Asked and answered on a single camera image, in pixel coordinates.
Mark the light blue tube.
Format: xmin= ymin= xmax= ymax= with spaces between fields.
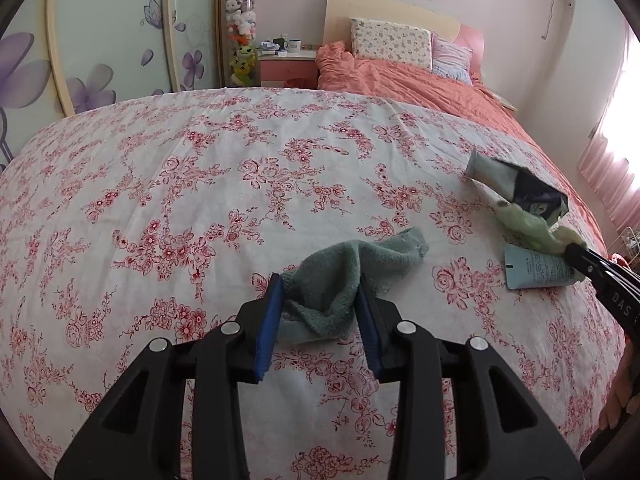
xmin=504 ymin=244 xmax=586 ymax=291

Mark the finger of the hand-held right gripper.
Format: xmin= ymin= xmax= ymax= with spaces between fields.
xmin=565 ymin=243 xmax=614 ymax=286

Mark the white wire rack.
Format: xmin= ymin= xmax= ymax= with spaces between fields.
xmin=617 ymin=227 xmax=640 ymax=256

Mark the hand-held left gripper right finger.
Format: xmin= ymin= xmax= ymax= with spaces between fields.
xmin=356 ymin=287 xmax=585 ymax=480

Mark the clear tube of plush toys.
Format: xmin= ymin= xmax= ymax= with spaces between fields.
xmin=223 ymin=0 xmax=261 ymax=88

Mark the floral bedsheet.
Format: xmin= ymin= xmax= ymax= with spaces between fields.
xmin=0 ymin=87 xmax=626 ymax=480

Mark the pink white nightstand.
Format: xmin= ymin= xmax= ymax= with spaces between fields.
xmin=257 ymin=50 xmax=318 ymax=92

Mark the grey green sock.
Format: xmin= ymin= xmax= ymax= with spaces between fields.
xmin=277 ymin=226 xmax=430 ymax=346

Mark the floral pillow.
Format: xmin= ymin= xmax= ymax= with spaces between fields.
xmin=350 ymin=17 xmax=433 ymax=72

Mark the flower print wardrobe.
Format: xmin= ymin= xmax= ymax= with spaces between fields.
xmin=0 ymin=0 xmax=226 ymax=171

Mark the person's right hand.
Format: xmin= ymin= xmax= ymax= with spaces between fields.
xmin=599 ymin=347 xmax=640 ymax=431

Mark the pink curtain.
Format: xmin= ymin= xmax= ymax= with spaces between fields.
xmin=577 ymin=25 xmax=640 ymax=231

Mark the striped pillow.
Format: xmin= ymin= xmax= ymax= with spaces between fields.
xmin=431 ymin=34 xmax=475 ymax=85

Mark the air conditioner pipe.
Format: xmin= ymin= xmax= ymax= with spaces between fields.
xmin=542 ymin=0 xmax=576 ymax=41

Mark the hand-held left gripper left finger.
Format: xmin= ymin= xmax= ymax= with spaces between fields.
xmin=54 ymin=274 xmax=286 ymax=480

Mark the beige pink headboard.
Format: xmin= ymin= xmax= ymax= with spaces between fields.
xmin=322 ymin=0 xmax=486 ymax=83

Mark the pale green cloth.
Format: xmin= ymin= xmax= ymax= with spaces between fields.
xmin=495 ymin=202 xmax=588 ymax=261

